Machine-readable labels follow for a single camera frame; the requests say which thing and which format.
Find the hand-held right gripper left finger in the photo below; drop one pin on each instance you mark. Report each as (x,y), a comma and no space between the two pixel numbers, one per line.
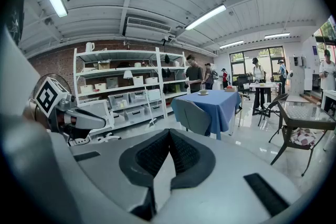
(110,165)

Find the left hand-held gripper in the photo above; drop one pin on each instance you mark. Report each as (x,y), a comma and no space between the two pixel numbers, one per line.
(50,97)

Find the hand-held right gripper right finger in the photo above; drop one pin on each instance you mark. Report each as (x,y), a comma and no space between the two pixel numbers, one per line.
(223,173)

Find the white plate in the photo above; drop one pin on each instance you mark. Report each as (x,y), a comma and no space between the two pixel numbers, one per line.
(203,94)

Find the clear glass cup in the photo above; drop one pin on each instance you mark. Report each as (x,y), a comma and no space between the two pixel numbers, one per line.
(203,87)

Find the person's left forearm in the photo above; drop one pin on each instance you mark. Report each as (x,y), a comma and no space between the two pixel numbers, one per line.
(31,115)

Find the white office chair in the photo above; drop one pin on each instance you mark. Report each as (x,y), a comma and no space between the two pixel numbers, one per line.
(107,137)

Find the white storage basket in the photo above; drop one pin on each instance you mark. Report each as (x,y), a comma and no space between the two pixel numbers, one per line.
(100,86)
(86,89)
(138,80)
(151,80)

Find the clear plastic storage bins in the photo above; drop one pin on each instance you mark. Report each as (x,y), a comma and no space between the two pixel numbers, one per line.
(119,101)

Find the black standing fan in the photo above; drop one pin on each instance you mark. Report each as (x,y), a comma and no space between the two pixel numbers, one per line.
(64,84)

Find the cardboard box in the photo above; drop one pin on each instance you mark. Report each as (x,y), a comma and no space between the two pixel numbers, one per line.
(104,65)

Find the white desk lamp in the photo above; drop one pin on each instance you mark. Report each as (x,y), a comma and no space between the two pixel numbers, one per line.
(127,74)

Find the grey upholstered chair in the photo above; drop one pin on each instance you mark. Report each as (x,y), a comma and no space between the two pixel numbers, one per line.
(194,118)

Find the blue tablecloth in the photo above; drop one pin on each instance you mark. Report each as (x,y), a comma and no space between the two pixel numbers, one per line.
(212,106)

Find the black metal chair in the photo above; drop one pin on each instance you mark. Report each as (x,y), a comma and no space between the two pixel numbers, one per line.
(286,136)

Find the white metal shelving unit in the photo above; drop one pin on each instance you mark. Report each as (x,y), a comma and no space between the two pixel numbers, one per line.
(118,53)

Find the white kettle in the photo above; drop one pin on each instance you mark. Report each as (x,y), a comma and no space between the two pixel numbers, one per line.
(89,47)

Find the round patterned seat cushion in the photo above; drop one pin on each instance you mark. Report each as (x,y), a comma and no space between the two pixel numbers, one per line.
(270,106)

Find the black bag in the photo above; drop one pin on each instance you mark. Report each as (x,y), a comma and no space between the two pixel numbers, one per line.
(166,73)
(167,58)
(165,89)

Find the wooden square tray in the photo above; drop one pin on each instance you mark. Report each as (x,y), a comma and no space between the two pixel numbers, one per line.
(230,90)

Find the checked seat cushion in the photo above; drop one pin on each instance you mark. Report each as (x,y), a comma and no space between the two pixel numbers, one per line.
(303,136)

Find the black office chair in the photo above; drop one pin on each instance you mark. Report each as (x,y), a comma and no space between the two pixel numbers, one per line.
(242,86)

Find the dark wicker chair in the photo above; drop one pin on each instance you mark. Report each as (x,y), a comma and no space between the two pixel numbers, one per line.
(278,102)

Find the white table with black legs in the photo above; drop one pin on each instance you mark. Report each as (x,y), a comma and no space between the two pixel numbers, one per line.
(265,85)

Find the ceiling air conditioner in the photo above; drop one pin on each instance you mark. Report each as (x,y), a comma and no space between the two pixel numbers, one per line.
(147,27)

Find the black-framed window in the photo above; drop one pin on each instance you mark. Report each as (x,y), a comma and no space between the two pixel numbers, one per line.
(260,60)

